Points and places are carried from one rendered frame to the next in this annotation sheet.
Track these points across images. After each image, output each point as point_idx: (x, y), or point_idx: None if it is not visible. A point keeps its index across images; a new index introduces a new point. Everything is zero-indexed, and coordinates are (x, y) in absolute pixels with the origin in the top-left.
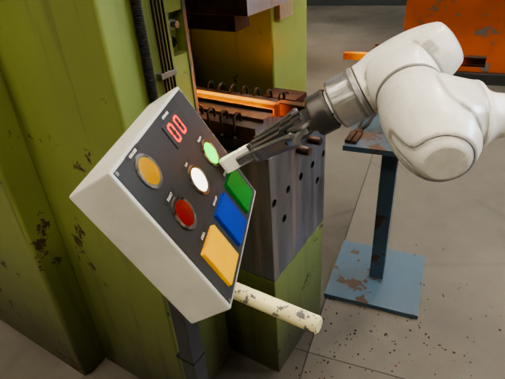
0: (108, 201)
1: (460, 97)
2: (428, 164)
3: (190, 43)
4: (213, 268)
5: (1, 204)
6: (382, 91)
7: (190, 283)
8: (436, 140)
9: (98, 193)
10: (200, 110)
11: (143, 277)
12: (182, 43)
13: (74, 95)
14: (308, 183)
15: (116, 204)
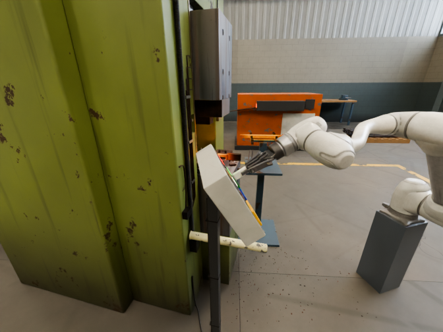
0: (223, 188)
1: (343, 138)
2: (341, 162)
3: None
4: (256, 218)
5: (87, 215)
6: (308, 139)
7: (250, 225)
8: (344, 153)
9: (219, 185)
10: None
11: (173, 243)
12: (192, 128)
13: (147, 151)
14: None
15: (226, 189)
